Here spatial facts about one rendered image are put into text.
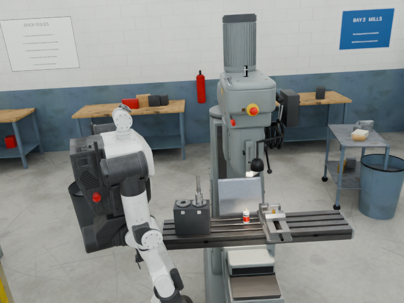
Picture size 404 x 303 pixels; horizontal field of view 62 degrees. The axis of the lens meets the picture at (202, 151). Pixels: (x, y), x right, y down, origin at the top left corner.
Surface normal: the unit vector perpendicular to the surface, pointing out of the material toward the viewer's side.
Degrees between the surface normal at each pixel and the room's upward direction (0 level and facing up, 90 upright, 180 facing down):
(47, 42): 90
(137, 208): 90
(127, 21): 90
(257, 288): 0
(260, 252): 0
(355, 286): 0
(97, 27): 90
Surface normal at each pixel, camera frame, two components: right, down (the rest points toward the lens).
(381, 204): -0.30, 0.42
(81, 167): 0.35, 0.32
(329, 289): -0.05, -0.93
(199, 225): -0.06, 0.36
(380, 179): -0.51, 0.40
